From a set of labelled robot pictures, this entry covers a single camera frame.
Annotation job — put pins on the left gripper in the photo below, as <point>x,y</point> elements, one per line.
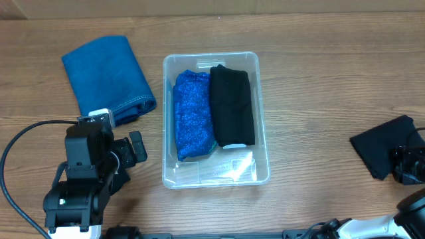
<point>130,158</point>

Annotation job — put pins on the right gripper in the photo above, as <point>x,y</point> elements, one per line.
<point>406,164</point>

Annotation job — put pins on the black cloth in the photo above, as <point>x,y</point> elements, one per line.
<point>231,106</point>
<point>373,146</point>
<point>119,180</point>

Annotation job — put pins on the sparkly blue cloth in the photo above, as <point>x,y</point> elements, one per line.
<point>194,134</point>

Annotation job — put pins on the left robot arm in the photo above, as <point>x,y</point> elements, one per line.
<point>95,169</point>

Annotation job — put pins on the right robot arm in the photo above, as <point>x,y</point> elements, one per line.
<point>408,222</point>

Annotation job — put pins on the folded blue denim jeans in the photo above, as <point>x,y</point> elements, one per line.
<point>105,73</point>

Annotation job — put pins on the white label in bin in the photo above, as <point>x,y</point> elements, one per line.
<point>234,146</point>

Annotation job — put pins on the clear plastic storage bin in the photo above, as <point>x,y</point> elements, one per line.
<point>222,167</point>

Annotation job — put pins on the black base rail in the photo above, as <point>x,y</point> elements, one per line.
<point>133,232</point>

